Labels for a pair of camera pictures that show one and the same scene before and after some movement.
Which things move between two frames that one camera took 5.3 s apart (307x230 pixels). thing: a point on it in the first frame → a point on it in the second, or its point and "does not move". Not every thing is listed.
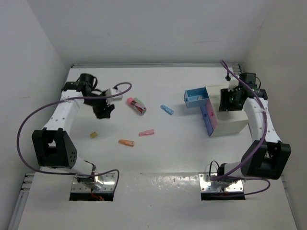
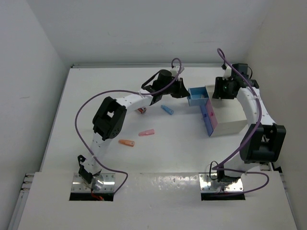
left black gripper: x=101 y=113 → x=181 y=91
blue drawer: x=196 y=97 does not move
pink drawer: x=211 y=114 does not move
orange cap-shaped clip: x=129 y=143 does not move
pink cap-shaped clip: x=146 y=132 does not move
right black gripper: x=224 y=104 → x=218 y=93
